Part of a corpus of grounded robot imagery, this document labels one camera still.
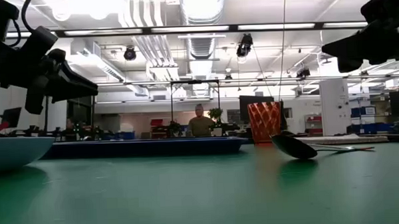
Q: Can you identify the red bin shelf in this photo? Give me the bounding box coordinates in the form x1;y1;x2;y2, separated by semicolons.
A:
304;113;323;136

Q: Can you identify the white flat board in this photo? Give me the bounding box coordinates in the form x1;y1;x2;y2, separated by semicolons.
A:
295;133;390;147

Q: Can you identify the navy blue tray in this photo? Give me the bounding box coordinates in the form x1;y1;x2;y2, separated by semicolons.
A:
40;135;250;162

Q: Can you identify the orange faceted plastic cup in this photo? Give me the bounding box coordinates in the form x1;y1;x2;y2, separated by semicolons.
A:
247;101;283;145

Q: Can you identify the black metal rig frame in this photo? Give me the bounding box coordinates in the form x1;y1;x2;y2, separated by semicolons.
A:
169;78;222;137

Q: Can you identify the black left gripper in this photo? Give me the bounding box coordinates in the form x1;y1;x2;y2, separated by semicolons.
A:
0;31;100;116

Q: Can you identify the green potted plant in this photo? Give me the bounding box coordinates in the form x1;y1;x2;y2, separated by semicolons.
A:
207;106;225;138

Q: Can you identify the blue storage bin shelf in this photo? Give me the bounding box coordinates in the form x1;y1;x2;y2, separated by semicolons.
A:
350;104;393;136

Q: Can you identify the white square pillar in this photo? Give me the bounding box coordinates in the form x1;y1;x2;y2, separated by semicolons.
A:
319;78;352;137

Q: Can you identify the person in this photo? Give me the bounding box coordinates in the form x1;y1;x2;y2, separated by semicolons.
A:
63;118;77;142
188;103;215;138

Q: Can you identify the black vertical post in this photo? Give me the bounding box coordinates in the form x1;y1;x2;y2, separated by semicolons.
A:
42;95;51;134

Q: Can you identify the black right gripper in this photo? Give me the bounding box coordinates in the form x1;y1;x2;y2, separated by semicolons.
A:
321;17;399;74

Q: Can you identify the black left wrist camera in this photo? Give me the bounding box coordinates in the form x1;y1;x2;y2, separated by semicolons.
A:
18;25;59;62

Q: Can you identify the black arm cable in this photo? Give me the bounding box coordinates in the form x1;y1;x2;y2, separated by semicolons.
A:
20;0;35;33

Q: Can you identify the metal spoon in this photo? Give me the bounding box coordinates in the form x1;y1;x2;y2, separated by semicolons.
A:
270;131;358;162

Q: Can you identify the silver ceiling air duct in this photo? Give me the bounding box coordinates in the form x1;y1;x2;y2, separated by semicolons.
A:
178;0;229;97

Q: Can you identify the long overhead light bar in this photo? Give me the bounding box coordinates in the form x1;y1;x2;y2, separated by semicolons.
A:
5;19;370;41

